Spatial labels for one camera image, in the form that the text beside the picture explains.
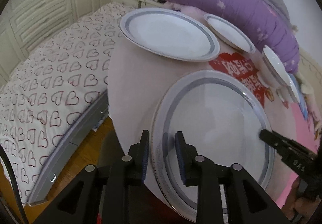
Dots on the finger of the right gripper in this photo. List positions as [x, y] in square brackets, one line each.
[284, 144]

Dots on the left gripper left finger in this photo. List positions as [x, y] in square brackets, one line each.
[140, 158]

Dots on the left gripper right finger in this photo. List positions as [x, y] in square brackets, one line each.
[190, 170]

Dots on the white blue-rimmed plate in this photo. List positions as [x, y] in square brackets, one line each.
[222, 119]
[229, 33]
[170, 34]

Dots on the large white bowl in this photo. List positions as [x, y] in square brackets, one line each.
[275, 73]

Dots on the right hand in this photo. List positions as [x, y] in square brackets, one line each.
[300, 205]

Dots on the pink printed table cloth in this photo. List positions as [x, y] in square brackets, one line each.
[139, 79]

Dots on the cream headboard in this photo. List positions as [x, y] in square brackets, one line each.
[309, 68]

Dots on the heart pattern bed sheet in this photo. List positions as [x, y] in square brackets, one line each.
[50, 90]

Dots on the purple floral quilt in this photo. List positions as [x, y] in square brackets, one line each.
[259, 21]

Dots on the cream wardrobe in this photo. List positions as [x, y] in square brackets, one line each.
[26, 23]

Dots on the grey bed frame rail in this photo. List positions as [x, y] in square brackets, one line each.
[90, 119]

